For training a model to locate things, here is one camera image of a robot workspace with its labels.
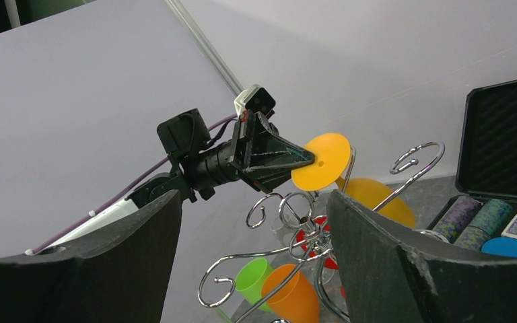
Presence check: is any yellow plastic wine glass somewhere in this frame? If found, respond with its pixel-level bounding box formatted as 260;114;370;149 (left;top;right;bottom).
291;133;415;229

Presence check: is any blue round chip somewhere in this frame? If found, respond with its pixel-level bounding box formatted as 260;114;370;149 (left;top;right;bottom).
481;237;517;258

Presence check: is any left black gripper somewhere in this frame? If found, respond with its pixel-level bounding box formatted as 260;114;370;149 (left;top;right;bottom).
229;110;314;193

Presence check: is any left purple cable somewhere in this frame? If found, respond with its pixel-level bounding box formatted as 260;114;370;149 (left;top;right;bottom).
24;113;239;257

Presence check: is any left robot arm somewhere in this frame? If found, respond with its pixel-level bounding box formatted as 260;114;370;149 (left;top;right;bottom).
39;109;314;252

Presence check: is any black poker chip case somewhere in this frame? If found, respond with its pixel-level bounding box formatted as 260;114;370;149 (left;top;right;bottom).
428;80;517;238

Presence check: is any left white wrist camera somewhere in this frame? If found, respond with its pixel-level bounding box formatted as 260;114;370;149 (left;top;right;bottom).
234;84;276;118

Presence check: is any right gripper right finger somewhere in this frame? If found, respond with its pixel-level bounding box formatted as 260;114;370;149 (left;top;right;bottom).
326;190;517;322

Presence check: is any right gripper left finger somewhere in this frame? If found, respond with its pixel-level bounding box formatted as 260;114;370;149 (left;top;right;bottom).
0;190;182;322

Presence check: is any green plastic wine glass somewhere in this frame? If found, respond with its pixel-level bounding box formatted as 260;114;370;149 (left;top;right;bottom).
235;258;273;305

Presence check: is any orange plastic wine glass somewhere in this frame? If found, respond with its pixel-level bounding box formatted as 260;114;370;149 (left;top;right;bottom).
261;264;320;323

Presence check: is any red plastic wine glass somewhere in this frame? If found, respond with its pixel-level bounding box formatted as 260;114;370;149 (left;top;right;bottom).
294;215;339;287

